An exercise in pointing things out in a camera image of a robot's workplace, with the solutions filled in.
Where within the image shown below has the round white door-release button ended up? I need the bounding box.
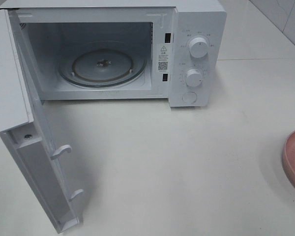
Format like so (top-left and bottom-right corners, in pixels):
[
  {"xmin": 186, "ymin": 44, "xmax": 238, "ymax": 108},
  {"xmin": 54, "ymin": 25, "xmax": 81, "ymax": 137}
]
[{"xmin": 182, "ymin": 91, "xmax": 197, "ymax": 103}]

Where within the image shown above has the white microwave knob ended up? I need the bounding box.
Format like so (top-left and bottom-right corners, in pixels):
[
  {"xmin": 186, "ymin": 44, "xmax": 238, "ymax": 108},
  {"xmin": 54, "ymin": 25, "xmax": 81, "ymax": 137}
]
[
  {"xmin": 185, "ymin": 69, "xmax": 204, "ymax": 87},
  {"xmin": 187, "ymin": 35, "xmax": 209, "ymax": 59}
]

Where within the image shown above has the glass microwave turntable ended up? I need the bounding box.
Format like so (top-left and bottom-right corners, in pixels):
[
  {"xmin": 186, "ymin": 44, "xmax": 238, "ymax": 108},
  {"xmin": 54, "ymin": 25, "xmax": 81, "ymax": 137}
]
[{"xmin": 59, "ymin": 48, "xmax": 147, "ymax": 88}]

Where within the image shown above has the white microwave oven body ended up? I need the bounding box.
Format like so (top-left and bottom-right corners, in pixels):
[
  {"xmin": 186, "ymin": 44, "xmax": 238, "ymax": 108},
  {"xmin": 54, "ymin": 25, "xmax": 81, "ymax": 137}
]
[{"xmin": 0, "ymin": 0, "xmax": 228, "ymax": 108}]

